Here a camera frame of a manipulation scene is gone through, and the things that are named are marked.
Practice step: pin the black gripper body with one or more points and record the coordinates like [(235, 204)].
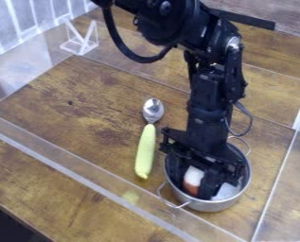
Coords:
[(201, 144)]

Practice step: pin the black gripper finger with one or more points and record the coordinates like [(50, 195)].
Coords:
[(179, 173), (216, 176)]

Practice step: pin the white and brown toy mushroom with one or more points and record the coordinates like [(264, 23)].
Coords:
[(192, 180)]

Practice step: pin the silver metal pot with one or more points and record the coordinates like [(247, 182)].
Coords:
[(222, 201)]

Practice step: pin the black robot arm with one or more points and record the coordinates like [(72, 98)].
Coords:
[(184, 23)]

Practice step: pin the black strip on table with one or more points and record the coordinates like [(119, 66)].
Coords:
[(244, 19)]

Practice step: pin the clear acrylic triangle stand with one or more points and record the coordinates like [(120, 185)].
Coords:
[(78, 44)]

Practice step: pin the yellow handled metal spoon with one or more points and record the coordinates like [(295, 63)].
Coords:
[(152, 112)]

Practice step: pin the clear acrylic barrier wall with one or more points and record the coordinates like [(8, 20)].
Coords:
[(188, 226)]

